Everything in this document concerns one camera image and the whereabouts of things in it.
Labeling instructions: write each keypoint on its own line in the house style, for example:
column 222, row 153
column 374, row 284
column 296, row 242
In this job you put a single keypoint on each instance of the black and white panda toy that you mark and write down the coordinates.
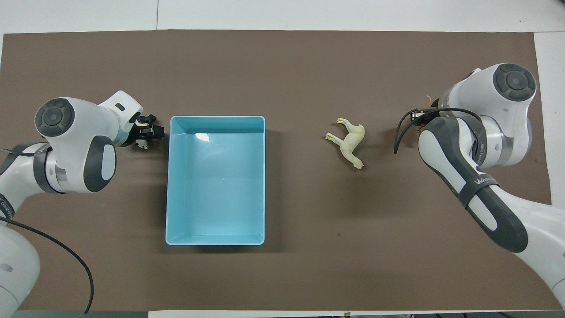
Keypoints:
column 142, row 145

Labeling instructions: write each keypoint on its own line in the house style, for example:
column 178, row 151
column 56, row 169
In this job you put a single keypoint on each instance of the light blue storage box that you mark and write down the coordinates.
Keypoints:
column 216, row 185

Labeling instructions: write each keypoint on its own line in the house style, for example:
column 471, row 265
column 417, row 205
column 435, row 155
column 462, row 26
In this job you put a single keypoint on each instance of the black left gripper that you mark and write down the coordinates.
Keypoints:
column 132, row 132

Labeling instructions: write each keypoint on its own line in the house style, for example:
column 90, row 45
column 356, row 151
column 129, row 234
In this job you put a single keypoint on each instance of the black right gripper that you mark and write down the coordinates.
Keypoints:
column 433, row 115

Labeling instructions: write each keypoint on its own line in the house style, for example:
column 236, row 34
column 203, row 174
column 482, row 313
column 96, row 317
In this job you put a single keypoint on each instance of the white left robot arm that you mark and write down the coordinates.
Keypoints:
column 75, row 145

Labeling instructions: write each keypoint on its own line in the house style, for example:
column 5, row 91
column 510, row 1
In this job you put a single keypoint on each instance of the cream horse toy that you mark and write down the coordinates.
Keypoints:
column 351, row 140

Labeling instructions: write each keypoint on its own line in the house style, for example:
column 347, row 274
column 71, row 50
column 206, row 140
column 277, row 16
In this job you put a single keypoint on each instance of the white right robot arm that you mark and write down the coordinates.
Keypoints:
column 485, row 145

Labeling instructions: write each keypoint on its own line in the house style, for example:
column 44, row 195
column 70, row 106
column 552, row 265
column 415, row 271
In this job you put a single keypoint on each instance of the orange tiger toy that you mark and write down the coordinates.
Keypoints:
column 428, row 100

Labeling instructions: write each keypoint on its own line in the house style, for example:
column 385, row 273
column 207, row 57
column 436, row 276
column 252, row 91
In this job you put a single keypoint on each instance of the brown table mat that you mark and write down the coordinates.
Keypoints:
column 309, row 265

